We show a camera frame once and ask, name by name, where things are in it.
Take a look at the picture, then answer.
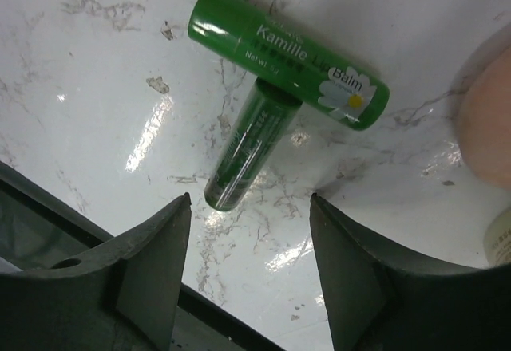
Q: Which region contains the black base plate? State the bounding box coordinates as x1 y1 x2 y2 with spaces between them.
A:
1 165 276 350

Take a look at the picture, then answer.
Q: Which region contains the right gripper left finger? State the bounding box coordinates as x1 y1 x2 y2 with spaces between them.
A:
1 194 191 350

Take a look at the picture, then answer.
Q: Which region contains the orange powder puff front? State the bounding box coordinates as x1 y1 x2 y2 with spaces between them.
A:
455 25 510 190

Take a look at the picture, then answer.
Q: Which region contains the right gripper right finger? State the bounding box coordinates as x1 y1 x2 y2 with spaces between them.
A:
310 195 510 350

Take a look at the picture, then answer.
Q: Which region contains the gold round jar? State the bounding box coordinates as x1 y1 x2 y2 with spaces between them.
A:
483 208 511 267

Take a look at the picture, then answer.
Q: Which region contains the green lip balm horizontal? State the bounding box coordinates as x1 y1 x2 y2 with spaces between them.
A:
188 0 390 131

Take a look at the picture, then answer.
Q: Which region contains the green lip balm vertical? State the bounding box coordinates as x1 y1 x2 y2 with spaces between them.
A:
204 78 303 211

